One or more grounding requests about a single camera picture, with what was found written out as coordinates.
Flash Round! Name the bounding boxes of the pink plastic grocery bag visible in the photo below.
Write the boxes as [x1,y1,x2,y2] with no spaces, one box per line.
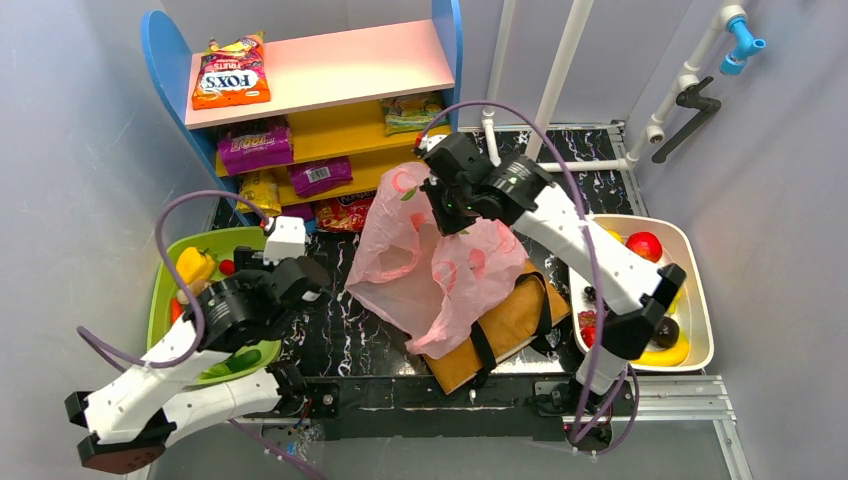
[345,162,528,359]

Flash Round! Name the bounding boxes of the brown Trader Joe's tote bag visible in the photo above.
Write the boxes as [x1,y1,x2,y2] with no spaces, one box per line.
[424,261,571,395]

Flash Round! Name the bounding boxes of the yellow lemon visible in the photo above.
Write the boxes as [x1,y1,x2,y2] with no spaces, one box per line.
[606,229,624,244]

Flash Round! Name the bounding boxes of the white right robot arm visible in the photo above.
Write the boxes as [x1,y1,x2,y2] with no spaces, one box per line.
[416,133,687,395]

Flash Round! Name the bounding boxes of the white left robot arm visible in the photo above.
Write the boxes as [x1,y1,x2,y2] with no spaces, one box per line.
[65,257,330,475]

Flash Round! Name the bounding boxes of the bottom magenta snack bag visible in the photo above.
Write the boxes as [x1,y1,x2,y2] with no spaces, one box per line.
[281,202,315,222]

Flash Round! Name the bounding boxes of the green yellow snack bag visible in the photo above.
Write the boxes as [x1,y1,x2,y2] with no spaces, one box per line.
[379,92,445,136]

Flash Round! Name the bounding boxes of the red Kopiko snack bag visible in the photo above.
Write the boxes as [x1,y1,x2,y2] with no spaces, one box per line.
[313,191,376,233]

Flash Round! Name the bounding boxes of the magenta Toor snack bag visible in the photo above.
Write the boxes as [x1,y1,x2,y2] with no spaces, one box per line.
[216,116,294,176]

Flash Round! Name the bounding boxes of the orange Fox's candy bag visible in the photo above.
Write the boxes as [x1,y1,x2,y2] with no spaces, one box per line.
[191,30,271,110]

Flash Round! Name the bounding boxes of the red chili pepper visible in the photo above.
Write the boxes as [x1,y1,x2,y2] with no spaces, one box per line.
[218,259,236,277]

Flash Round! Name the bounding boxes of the green vegetable tray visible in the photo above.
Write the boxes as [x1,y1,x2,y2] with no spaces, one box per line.
[146,227,281,387]

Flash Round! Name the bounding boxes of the green cucumber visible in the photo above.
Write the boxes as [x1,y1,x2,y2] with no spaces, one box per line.
[207,348,262,377]

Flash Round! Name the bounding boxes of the brown mushroom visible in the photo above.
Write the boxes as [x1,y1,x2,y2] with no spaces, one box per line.
[175,280,212,306]

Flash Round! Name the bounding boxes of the yellow bell pepper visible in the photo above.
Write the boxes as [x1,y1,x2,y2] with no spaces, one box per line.
[176,247,217,285]

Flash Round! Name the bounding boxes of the small magenta snack packet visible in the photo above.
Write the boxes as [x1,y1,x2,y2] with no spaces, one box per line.
[287,156,353,198]

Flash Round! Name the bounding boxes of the orange carrot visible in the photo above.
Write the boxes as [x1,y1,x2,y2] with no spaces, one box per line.
[170,297,184,325]

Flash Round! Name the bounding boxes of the blue pink yellow shelf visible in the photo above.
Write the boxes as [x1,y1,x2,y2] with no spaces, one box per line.
[140,1,463,198]

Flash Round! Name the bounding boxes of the red apple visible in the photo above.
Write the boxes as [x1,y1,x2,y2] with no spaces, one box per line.
[625,231,663,263]

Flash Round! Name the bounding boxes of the red strawberry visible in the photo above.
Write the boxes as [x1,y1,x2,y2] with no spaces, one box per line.
[580,325,596,348]

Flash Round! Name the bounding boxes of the yellow banana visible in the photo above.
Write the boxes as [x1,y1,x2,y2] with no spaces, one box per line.
[667,289,684,316]
[633,333,690,367]

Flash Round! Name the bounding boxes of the dark avocado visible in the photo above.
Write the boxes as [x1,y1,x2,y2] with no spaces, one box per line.
[651,316,681,350]

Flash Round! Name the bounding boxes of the white fruit tray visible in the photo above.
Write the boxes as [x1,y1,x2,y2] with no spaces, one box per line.
[593,214,715,374]

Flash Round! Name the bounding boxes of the blue pipe fitting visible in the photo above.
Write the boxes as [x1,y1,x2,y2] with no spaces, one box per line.
[719,15,767,76]

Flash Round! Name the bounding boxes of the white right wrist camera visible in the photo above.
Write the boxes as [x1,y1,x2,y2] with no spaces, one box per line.
[415,134,448,155]

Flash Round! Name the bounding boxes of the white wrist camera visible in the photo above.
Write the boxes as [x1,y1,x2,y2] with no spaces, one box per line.
[262,216,307,266]
[415,134,448,155]

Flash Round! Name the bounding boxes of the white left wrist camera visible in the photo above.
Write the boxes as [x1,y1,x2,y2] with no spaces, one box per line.
[262,216,307,266]

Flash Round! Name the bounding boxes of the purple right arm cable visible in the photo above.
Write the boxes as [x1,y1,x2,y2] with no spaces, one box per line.
[413,100,641,457]

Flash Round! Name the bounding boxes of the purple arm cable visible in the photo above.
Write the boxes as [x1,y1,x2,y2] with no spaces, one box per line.
[413,100,641,457]
[76,190,326,480]

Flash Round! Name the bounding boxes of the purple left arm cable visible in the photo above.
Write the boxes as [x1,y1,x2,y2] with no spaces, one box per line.
[76,190,326,480]

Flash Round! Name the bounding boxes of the white PVC pipe frame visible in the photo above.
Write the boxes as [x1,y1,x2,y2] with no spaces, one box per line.
[481,0,750,175]

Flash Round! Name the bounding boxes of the black wall lever handle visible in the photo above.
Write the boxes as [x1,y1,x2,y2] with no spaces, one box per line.
[651,76,723,165]

